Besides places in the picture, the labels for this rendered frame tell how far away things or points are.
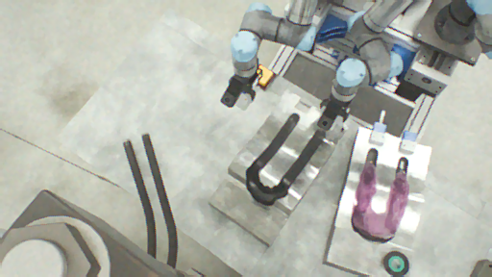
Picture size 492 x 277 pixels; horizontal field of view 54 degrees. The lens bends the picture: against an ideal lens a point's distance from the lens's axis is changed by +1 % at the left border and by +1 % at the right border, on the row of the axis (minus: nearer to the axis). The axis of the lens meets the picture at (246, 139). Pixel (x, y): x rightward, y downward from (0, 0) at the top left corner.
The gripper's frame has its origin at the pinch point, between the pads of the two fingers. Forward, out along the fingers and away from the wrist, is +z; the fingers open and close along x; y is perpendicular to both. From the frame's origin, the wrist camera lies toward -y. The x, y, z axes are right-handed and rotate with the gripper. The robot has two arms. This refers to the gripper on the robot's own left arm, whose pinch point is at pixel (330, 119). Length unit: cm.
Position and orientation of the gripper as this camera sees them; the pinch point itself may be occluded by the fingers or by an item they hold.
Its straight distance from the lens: 171.9
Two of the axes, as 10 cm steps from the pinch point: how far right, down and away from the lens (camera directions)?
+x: -8.2, -5.4, 2.0
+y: 5.7, -7.8, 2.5
